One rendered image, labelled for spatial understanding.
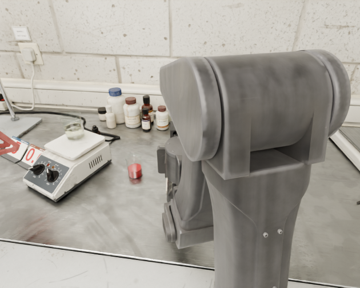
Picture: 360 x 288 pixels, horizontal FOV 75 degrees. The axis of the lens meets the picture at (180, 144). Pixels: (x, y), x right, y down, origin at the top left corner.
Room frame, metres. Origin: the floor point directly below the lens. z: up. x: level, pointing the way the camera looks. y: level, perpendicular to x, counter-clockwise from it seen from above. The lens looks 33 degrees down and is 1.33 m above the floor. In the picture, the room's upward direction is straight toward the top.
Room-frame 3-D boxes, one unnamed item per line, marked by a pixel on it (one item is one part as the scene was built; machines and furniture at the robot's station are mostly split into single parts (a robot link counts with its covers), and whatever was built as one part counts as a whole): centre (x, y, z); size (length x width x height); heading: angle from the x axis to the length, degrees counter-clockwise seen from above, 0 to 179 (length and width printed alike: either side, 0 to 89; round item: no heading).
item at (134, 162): (0.51, 0.13, 0.93); 0.04 x 0.04 x 0.06
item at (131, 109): (0.81, 0.18, 0.95); 0.06 x 0.06 x 0.11
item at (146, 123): (0.78, 0.13, 0.94); 0.03 x 0.03 x 0.08
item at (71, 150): (0.55, 0.29, 0.98); 0.12 x 0.12 x 0.01; 60
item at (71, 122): (0.57, 0.30, 1.02); 0.06 x 0.05 x 0.08; 126
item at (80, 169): (0.53, 0.31, 0.94); 0.22 x 0.13 x 0.08; 150
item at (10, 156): (0.61, 0.52, 0.92); 0.09 x 0.06 x 0.04; 60
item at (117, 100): (0.85, 0.25, 0.96); 0.07 x 0.07 x 0.13
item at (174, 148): (0.27, -0.01, 1.08); 0.12 x 0.09 x 0.12; 15
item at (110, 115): (0.79, 0.26, 0.94); 0.03 x 0.03 x 0.09
